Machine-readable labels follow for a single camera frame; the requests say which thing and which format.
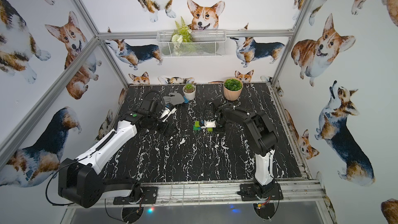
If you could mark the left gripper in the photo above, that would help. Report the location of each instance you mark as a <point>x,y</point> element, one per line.
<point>163,124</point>

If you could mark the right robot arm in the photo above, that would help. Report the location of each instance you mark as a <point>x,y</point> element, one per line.
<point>260,134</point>

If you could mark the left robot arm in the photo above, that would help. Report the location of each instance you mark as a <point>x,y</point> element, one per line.
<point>79,179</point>

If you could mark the grey work glove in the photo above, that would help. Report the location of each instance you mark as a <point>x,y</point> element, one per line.
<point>175,99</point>

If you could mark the small white plant pot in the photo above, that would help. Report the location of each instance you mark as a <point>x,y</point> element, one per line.
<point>189,91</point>

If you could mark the large beige plant pot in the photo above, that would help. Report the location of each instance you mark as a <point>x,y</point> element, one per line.
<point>232,88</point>

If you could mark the fern in basket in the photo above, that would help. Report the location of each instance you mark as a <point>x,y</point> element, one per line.
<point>182,34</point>

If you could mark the white wire basket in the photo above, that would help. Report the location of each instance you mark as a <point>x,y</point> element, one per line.
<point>205,44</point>

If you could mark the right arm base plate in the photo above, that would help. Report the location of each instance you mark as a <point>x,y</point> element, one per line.
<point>256,192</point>

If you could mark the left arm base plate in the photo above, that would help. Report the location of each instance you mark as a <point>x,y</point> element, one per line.
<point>142,195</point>

